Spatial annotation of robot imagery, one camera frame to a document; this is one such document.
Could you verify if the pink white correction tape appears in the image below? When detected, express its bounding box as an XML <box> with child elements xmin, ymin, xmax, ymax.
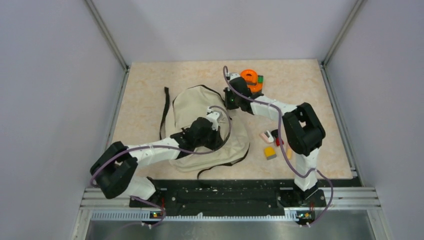
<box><xmin>259</xmin><ymin>130</ymin><xmax>274</xmax><ymax>144</ymax></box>

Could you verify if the beige canvas student bag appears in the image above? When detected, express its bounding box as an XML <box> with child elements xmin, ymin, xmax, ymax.
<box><xmin>159</xmin><ymin>85</ymin><xmax>250</xmax><ymax>175</ymax></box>

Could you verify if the green toy brick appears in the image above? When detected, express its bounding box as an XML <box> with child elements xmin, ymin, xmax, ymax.
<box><xmin>257</xmin><ymin>75</ymin><xmax>264</xmax><ymax>84</ymax></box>

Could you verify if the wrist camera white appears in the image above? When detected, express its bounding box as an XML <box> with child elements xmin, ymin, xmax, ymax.
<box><xmin>227</xmin><ymin>72</ymin><xmax>241</xmax><ymax>82</ymax></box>
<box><xmin>205</xmin><ymin>110</ymin><xmax>221</xmax><ymax>131</ymax></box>

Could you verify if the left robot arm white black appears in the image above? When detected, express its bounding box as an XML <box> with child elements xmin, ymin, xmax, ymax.
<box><xmin>90</xmin><ymin>116</ymin><xmax>224</xmax><ymax>207</ymax></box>

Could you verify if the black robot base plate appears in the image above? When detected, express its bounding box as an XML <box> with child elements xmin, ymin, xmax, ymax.
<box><xmin>148</xmin><ymin>179</ymin><xmax>360</xmax><ymax>217</ymax></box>

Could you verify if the red black stamp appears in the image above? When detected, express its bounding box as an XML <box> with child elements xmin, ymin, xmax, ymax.
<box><xmin>270</xmin><ymin>129</ymin><xmax>284</xmax><ymax>147</ymax></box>

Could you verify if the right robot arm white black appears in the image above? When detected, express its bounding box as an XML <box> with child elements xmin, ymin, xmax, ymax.
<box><xmin>224</xmin><ymin>73</ymin><xmax>326</xmax><ymax>206</ymax></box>

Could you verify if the yellow grey eraser block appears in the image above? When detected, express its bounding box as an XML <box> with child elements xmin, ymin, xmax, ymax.
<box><xmin>263</xmin><ymin>146</ymin><xmax>277</xmax><ymax>161</ymax></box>

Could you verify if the aluminium frame rail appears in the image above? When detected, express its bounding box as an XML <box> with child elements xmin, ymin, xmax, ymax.
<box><xmin>79</xmin><ymin>187</ymin><xmax>382</xmax><ymax>210</ymax></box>

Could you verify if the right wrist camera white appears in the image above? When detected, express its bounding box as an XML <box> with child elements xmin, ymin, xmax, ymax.
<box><xmin>227</xmin><ymin>72</ymin><xmax>241</xmax><ymax>82</ymax></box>

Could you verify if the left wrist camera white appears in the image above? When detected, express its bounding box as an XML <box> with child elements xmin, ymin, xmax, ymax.
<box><xmin>205</xmin><ymin>110</ymin><xmax>221</xmax><ymax>131</ymax></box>

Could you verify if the white cable duct strip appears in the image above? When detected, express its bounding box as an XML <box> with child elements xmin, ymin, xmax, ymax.
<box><xmin>91</xmin><ymin>210</ymin><xmax>299</xmax><ymax>222</ymax></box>

